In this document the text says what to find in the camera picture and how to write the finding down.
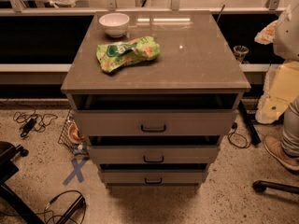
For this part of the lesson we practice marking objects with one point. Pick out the white ceramic bowl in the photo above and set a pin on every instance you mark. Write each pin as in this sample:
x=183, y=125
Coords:
x=115, y=24

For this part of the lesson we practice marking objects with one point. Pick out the blue tape cross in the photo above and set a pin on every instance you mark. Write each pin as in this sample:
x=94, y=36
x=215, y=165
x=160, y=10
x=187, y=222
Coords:
x=76, y=173

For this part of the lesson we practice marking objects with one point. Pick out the black stand with cable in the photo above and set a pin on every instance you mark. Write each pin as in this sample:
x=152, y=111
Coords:
x=78, y=203

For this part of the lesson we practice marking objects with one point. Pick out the grey drawer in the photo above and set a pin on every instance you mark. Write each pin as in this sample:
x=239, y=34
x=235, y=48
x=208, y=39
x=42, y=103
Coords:
x=136, y=123
x=152, y=154
x=153, y=178

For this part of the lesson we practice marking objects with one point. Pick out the tan shoe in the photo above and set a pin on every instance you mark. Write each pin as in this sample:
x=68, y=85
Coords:
x=274, y=148

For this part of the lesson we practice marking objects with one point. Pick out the black floor bar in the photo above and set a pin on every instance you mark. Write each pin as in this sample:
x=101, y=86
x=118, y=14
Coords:
x=255, y=139

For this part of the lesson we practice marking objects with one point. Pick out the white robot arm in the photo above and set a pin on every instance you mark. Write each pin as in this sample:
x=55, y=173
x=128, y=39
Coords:
x=286, y=38

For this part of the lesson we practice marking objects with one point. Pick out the person leg grey trousers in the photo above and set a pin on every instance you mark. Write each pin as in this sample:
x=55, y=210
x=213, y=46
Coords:
x=290, y=134

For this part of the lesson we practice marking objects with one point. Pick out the black chair leg caster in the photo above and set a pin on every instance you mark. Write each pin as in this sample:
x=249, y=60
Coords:
x=261, y=186

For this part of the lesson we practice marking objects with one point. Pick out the yellow padded robot part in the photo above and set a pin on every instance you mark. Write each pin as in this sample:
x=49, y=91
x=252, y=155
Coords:
x=280, y=88

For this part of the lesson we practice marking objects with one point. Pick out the green chip bag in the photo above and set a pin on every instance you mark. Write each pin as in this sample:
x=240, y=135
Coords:
x=120, y=54

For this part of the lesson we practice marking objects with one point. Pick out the clear glass cup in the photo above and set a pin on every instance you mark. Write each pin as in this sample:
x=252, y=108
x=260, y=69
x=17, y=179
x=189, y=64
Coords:
x=240, y=52

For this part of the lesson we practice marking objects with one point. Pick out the wire basket with items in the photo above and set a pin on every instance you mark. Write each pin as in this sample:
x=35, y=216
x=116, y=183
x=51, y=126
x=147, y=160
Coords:
x=71, y=139

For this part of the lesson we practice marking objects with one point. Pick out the grey drawer cabinet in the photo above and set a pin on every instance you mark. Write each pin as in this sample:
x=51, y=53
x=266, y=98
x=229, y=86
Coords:
x=195, y=72

